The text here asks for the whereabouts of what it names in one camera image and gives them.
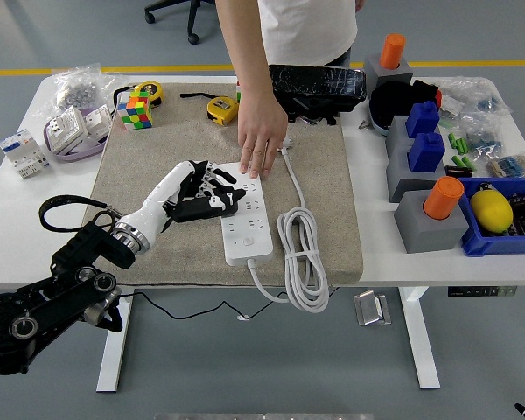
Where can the person's right hand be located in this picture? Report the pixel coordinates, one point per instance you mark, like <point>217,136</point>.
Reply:
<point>262,135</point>

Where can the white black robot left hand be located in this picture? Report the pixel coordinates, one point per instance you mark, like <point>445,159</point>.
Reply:
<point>162,197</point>

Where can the person's right forearm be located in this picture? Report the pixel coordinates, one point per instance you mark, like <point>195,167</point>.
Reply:
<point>245,52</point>

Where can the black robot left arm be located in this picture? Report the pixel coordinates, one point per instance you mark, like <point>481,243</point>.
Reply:
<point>92,245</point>

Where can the grey-brown mat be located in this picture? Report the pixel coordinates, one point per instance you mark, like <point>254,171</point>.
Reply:
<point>157,149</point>

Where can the black plastic-wrapped device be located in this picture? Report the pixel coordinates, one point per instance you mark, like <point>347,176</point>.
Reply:
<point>324,83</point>

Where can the purple tray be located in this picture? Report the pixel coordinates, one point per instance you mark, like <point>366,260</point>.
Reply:
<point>81,156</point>

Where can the small metal screw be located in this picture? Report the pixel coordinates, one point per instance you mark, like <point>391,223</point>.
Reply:
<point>364,125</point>

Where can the yellow black tape measure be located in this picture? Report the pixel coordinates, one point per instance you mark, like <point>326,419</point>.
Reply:
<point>153,89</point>

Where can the light blue dish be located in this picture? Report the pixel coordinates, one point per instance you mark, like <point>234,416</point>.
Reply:
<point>378,127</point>

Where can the white table leg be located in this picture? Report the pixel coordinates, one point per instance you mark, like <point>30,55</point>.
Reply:
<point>114,350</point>
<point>424,350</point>

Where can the black office chair base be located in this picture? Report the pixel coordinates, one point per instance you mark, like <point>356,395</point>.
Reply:
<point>193,26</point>

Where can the black table control panel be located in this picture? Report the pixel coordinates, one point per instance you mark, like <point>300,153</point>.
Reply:
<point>481,291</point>

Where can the black cloth bundle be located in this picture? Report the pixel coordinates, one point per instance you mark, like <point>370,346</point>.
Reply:
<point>389,100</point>

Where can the clear bag of screws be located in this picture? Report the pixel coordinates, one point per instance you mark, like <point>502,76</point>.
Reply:
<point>79,87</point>

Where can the grey stepped block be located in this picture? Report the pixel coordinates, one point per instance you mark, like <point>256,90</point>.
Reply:
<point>398,175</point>

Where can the white circuit breaker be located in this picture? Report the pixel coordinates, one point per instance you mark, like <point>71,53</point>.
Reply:
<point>24,153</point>

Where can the orange cylinder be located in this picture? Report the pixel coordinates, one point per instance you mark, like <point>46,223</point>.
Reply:
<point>393,50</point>
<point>442,199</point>

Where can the blue block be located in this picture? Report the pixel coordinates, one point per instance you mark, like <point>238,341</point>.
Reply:
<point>422,120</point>
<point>426,153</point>

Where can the blue plastic bin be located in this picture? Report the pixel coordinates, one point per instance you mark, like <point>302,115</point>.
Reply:
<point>499,245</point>

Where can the small red block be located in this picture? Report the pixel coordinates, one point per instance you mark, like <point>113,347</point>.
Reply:
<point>438,98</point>

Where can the green battery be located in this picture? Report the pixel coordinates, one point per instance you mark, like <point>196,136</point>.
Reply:
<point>470,164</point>
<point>459,145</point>
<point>452,140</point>
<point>465,145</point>
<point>458,160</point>

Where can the small black chip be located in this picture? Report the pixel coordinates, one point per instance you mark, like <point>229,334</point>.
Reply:
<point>455,171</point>

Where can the clear bag of white parts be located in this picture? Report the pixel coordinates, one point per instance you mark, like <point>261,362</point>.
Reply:
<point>464,94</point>

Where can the yellow lemon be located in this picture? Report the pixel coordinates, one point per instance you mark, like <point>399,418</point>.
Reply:
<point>492,210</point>

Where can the clear bag of blue parts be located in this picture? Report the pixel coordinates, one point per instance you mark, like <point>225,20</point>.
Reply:
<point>485,140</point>

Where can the clear bag of resistors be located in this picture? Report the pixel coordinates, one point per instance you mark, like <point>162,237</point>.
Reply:
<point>509,166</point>

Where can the white wall socket panel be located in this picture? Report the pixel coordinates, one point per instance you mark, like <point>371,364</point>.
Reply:
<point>98,124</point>
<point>67,129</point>

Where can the silver metal bracket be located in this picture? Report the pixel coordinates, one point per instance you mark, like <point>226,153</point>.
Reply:
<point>369,308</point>

